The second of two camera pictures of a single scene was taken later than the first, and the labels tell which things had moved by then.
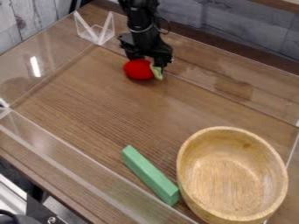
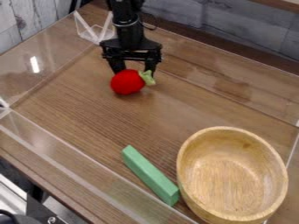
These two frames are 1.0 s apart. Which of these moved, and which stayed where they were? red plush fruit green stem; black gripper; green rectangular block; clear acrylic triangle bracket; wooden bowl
Moved: red plush fruit green stem; black gripper
Stayed: wooden bowl; green rectangular block; clear acrylic triangle bracket
